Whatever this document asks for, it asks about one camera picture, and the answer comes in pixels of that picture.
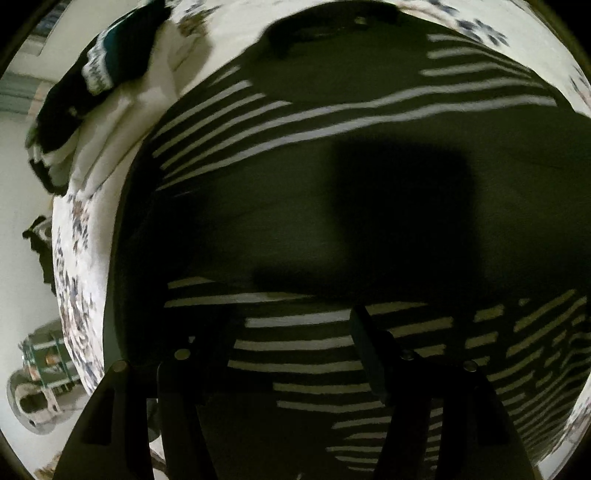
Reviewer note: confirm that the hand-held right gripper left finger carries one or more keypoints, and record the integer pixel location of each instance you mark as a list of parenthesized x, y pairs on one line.
[(180, 406)]

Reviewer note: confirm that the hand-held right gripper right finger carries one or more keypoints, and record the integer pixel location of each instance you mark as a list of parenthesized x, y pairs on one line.
[(369, 350)]

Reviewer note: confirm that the dark striped garment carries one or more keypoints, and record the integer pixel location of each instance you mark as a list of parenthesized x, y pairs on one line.
[(286, 221)]

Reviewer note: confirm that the metal green appliance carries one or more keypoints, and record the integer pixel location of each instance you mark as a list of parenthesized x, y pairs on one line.
[(44, 374)]

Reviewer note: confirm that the floral bed sheet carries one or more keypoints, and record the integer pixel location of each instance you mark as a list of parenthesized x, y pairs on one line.
[(81, 286)]

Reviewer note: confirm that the black object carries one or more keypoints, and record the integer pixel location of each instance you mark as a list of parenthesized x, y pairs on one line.
[(44, 258)]

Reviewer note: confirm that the white cloth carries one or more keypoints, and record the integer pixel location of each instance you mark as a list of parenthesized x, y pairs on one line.
[(120, 124)]

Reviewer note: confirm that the dark patterned knit garment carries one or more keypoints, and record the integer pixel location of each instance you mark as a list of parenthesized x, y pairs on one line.
[(69, 106)]

